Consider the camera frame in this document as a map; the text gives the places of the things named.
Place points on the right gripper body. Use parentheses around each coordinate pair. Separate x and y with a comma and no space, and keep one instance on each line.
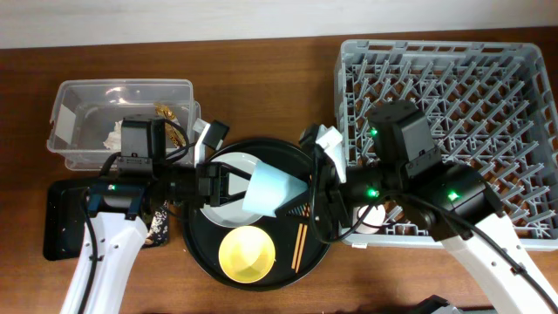
(331,186)

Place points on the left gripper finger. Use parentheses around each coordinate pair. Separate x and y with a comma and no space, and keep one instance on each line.
(242,198)
(236,171)

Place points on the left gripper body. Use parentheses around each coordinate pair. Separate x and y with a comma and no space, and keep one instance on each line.
(207,185)

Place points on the light blue cup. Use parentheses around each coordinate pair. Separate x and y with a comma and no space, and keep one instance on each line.
(269,188)

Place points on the pink cup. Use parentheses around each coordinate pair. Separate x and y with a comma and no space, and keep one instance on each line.
(373,221)

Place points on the yellow bowl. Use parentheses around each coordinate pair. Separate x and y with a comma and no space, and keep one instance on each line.
(247,254)

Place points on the white tissue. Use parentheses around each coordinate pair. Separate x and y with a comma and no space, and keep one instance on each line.
(113,140)

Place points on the noodle food leftovers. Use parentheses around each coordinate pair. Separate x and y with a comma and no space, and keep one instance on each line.
(158,231)

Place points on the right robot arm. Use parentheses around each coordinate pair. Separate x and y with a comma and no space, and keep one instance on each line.
(452,201)

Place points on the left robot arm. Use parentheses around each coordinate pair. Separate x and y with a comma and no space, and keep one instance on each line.
(142,171)

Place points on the grey plastic dishwasher rack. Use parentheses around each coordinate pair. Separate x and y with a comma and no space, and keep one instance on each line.
(489,105)

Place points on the grey round plate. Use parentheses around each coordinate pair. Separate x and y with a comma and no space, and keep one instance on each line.
(232,215)

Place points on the wooden chopstick left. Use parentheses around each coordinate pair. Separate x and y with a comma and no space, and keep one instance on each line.
(296,249)

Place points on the round black serving tray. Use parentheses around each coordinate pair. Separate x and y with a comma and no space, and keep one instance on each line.
(203,238)

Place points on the clear plastic bin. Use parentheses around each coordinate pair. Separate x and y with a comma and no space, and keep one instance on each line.
(86,111)

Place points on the black rectangular tray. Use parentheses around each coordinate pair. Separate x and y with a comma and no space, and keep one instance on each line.
(64,224)

